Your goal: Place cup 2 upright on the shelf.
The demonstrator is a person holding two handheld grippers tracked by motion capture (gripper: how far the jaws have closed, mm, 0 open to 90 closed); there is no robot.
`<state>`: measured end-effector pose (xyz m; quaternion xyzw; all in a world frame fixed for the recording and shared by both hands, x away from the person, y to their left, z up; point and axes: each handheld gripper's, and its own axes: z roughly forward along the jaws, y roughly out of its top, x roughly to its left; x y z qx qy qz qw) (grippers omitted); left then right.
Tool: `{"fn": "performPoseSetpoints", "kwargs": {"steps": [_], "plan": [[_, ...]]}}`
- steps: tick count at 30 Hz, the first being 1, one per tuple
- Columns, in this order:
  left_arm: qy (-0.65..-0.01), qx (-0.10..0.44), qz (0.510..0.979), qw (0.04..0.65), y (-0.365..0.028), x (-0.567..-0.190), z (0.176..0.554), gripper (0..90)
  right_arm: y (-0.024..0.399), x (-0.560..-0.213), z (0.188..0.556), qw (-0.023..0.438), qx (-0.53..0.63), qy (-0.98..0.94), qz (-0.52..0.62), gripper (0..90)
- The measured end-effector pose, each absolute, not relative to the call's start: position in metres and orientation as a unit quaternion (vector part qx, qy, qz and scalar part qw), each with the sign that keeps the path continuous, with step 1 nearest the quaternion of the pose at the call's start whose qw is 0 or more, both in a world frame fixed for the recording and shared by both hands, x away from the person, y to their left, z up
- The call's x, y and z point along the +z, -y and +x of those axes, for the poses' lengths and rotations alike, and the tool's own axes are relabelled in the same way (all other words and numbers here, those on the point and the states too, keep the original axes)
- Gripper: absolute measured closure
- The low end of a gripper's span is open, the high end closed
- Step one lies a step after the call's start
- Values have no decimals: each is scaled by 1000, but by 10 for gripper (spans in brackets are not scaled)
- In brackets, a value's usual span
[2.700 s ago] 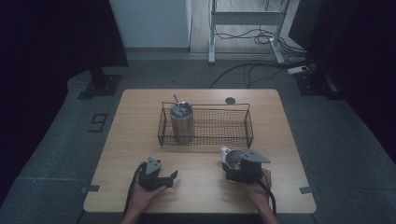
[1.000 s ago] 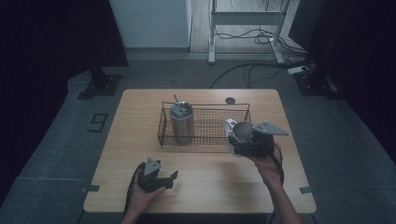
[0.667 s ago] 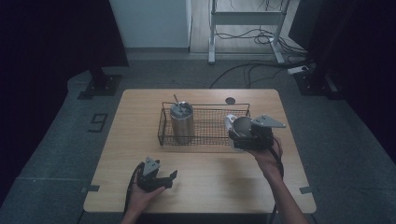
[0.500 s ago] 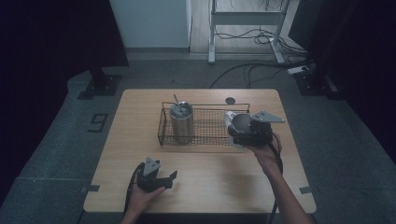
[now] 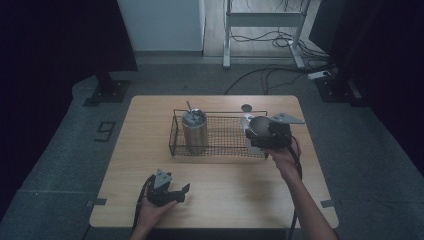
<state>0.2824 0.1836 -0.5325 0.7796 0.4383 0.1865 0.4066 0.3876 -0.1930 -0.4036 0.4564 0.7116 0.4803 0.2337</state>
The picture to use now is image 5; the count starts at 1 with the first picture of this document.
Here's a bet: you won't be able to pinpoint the black stand base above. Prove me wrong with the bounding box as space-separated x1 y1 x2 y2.
314 74 365 108
82 71 132 108

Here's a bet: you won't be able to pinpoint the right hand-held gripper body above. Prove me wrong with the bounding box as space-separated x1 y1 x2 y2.
262 112 306 150

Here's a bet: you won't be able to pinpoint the dark curtain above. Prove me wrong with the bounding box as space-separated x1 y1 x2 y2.
0 0 139 214
308 0 424 168

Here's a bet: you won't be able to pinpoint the white power strip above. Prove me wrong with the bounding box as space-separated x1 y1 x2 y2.
307 69 332 81

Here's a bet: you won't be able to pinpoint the long black floor cable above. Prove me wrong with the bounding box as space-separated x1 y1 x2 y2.
223 64 335 96

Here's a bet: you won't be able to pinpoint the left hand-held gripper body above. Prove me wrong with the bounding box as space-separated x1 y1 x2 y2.
146 168 174 207

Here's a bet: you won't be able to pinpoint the tangled black floor cables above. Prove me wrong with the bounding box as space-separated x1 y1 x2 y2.
229 28 332 62

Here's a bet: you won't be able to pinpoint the person's left hand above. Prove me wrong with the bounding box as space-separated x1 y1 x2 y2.
137 196 178 228

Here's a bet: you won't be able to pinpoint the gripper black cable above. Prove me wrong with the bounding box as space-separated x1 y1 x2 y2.
132 174 156 235
286 135 304 240

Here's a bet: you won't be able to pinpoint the stainless steel tumbler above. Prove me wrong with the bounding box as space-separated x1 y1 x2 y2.
181 108 210 155

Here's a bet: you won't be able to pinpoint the person's right hand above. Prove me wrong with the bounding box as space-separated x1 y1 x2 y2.
265 136 302 177

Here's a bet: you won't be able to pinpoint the dark wire mesh basket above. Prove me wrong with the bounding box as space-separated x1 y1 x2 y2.
168 108 272 160

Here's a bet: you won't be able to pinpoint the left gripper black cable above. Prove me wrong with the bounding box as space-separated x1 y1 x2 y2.
132 174 156 235

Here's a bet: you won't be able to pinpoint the white cabinet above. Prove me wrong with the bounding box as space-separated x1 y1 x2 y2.
116 0 206 57

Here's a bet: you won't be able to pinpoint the white desk frame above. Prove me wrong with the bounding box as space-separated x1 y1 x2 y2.
222 0 313 70

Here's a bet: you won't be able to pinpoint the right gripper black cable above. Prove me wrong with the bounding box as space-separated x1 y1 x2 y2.
286 135 304 240

